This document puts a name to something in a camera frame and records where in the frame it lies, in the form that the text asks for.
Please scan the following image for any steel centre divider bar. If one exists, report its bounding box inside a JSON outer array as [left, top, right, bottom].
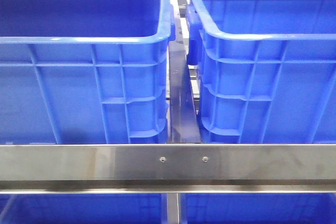
[[169, 40, 202, 144]]

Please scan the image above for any blue plastic crate left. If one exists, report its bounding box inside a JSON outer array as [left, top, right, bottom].
[[1, 0, 175, 145]]

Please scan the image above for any blue crate lower right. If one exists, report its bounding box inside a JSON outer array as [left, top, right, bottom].
[[182, 193, 335, 223]]

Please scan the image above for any blue plastic crate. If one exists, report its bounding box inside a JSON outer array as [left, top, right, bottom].
[[1, 0, 175, 145], [187, 0, 335, 144]]

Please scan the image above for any stainless steel rack rail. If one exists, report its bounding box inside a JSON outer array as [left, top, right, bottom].
[[1, 143, 335, 194]]

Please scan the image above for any blue plastic crate right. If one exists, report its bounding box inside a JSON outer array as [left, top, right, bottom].
[[187, 0, 335, 144]]

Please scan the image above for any blue crate lower left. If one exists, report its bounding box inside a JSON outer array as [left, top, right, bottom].
[[1, 194, 167, 223]]

